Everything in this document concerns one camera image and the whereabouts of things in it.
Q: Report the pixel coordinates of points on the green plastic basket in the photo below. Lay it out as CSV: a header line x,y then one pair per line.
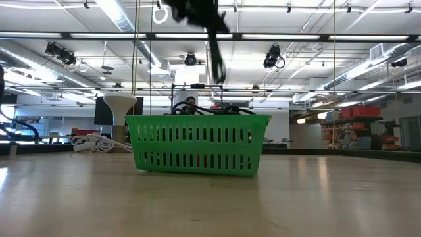
x,y
197,121

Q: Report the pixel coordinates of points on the black monitor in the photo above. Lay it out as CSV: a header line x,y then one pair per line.
x,y
100,112

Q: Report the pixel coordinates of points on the black overhead light bar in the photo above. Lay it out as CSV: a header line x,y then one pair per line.
x,y
237,36

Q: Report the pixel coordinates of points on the black ceiling camera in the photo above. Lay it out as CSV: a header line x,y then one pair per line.
x,y
60,54
190,60
272,56
399,62

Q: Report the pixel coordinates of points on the shelf with red bins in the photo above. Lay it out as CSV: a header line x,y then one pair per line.
x,y
360,112

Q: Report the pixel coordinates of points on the person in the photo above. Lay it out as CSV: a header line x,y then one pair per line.
x,y
190,100

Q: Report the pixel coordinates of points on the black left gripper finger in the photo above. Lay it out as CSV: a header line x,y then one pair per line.
x,y
215,26

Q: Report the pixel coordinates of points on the red box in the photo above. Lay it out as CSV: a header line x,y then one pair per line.
x,y
84,131

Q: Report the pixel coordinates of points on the red desk lamp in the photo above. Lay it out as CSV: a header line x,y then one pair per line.
x,y
216,106

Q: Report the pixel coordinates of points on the white mushroom lamp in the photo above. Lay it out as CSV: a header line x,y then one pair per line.
x,y
120,102

